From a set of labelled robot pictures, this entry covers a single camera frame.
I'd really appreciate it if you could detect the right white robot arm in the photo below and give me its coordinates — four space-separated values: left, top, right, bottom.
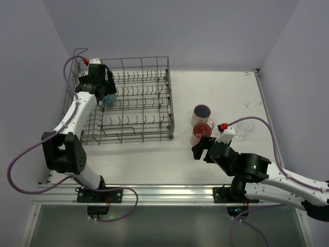
191 137 328 222

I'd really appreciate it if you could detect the pale pink mug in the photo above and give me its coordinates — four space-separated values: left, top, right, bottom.
191 104 215 130

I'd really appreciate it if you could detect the salmon pink mug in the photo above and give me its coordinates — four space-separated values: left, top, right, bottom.
190 122 212 146

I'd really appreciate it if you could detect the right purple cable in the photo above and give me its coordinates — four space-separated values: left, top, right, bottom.
217 116 329 247

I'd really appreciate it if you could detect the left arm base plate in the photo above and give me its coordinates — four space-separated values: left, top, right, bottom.
75 187 123 219

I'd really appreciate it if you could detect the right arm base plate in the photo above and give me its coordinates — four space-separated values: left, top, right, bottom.
212 181 260 218

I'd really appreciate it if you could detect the grey wire dish rack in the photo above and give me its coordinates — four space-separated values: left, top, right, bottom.
61 48 176 145

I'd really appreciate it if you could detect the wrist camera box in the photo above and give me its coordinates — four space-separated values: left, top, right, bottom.
215 127 235 145
88 58 102 66

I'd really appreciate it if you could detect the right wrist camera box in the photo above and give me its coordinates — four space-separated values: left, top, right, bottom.
215 127 235 145

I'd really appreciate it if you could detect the blue printed cup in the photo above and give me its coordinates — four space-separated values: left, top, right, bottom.
97 94 116 109

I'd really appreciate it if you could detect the aluminium mounting rail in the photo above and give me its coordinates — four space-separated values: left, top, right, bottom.
33 183 304 206

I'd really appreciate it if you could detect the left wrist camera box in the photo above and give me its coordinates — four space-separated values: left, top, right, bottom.
88 58 102 66

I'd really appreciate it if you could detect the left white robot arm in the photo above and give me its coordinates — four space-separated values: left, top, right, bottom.
42 59 117 189

